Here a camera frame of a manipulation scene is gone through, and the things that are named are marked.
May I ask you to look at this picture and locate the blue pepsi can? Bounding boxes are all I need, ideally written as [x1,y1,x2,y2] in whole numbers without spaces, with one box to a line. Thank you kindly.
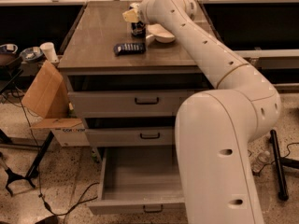
[129,2,147,38]

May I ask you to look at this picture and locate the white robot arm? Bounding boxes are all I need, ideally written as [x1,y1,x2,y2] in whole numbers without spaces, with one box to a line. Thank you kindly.
[124,0,281,224]

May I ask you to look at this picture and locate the grey drawer cabinet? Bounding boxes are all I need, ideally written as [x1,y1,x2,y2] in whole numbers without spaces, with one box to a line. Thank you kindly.
[59,1,211,134]

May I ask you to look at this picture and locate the grey top drawer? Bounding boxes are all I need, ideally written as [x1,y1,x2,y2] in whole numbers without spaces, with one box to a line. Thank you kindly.
[68,90,194,118]

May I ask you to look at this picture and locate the grey drawer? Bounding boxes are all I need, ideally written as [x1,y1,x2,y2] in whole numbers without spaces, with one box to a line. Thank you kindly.
[86,127,175,147]
[68,90,194,118]
[89,146,185,215]

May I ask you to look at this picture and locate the grey middle drawer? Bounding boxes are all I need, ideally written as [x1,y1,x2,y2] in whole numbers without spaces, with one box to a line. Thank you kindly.
[86,127,175,147]

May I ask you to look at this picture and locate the grey bottom drawer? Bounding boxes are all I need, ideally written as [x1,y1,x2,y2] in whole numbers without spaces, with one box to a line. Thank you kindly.
[89,146,185,215]

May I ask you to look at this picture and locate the dark blue snack packet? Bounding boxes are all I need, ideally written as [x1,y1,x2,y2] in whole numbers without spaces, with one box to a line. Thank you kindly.
[113,43,146,56]

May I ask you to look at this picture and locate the white paper bowl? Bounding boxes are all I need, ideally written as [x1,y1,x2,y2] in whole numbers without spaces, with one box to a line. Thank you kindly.
[148,24,176,44]

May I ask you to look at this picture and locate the white paper cup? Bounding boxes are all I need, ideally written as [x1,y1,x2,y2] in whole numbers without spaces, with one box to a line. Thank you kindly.
[40,42,59,63]

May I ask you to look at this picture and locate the brown cardboard box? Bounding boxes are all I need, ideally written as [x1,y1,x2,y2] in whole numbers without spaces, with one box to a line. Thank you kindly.
[21,61,89,147]

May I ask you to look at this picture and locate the clear plastic water bottle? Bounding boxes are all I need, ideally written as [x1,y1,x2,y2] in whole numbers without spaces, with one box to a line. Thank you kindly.
[251,150,270,174]

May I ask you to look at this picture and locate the black stand legs left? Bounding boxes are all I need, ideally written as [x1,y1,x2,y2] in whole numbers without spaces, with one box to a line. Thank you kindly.
[0,131,55,198]

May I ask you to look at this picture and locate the black floor stand right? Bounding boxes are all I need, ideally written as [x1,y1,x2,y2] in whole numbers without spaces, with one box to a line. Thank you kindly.
[270,130,299,201]

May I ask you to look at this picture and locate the black cable left floor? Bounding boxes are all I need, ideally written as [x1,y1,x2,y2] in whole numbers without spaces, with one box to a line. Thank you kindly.
[6,87,101,217]

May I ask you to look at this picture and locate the black power cable right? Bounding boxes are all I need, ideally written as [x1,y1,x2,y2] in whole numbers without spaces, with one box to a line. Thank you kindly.
[249,141,299,177]

